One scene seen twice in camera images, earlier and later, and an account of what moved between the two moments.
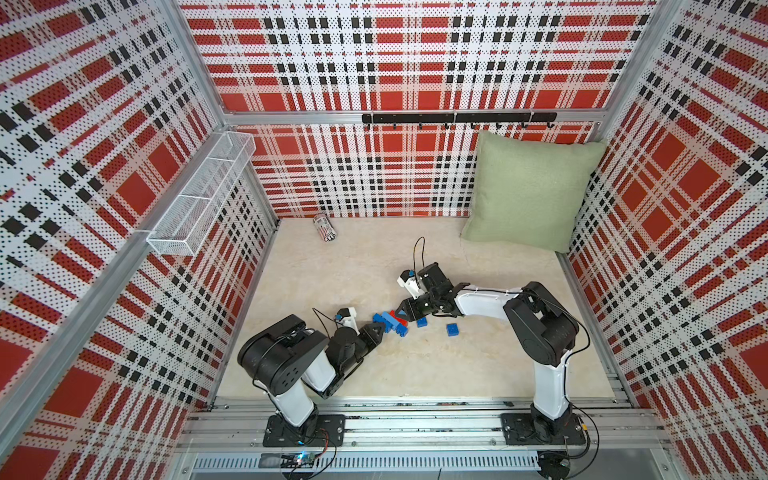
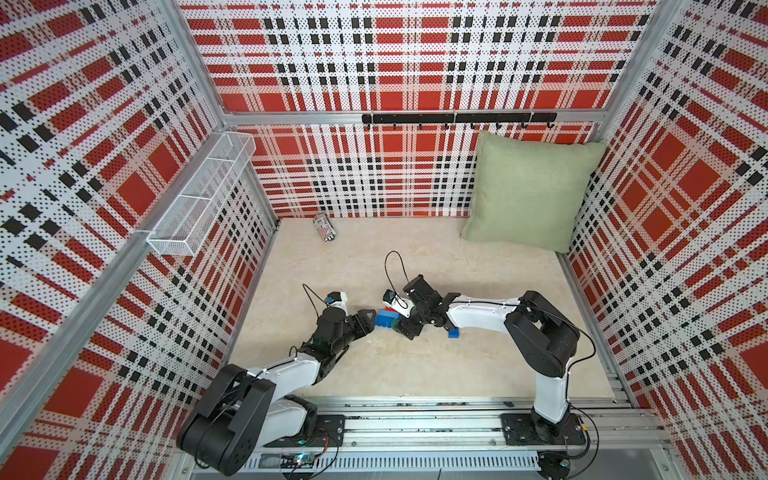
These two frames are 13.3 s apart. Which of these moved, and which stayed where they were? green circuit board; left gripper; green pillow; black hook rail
Moved: left gripper
Stayed: black hook rail; green circuit board; green pillow
